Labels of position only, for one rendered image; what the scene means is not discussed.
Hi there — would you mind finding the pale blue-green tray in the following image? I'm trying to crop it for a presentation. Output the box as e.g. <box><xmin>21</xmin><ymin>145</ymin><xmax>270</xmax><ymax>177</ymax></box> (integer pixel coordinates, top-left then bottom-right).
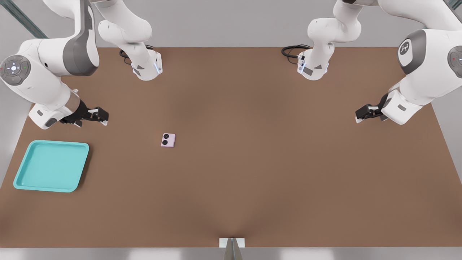
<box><xmin>13</xmin><ymin>140</ymin><xmax>90</xmax><ymax>193</ymax></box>

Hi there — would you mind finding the black cable loop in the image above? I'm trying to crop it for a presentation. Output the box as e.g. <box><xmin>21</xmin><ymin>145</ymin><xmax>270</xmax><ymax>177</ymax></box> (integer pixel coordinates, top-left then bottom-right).
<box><xmin>119</xmin><ymin>44</ymin><xmax>156</xmax><ymax>66</ymax></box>
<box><xmin>281</xmin><ymin>44</ymin><xmax>312</xmax><ymax>65</ymax></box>

